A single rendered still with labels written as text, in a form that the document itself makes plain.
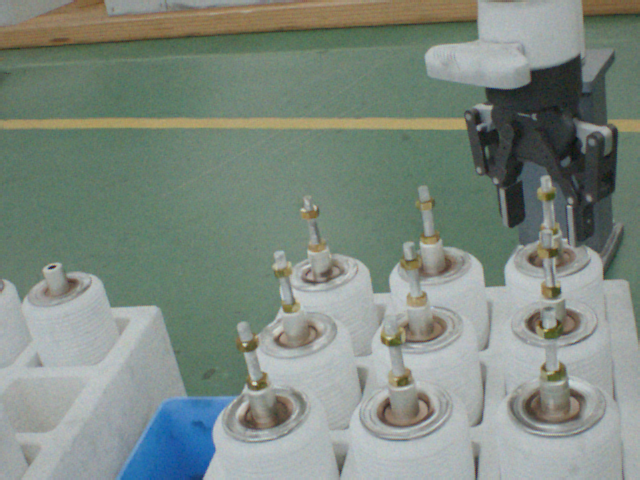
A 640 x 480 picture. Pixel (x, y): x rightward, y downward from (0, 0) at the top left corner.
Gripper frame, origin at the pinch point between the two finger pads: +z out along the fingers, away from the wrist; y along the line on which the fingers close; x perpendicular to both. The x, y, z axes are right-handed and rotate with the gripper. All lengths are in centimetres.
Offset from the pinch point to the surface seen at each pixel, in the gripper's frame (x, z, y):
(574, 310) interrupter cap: -2.5, 10.1, -0.4
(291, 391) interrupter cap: 20.9, 10.1, 11.3
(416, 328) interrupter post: 8.4, 9.4, 8.6
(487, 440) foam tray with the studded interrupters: 9.3, 17.4, 0.3
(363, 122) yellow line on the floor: -72, 35, 114
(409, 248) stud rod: 7.7, 1.7, 8.8
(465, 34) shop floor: -136, 35, 142
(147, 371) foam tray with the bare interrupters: 21, 22, 44
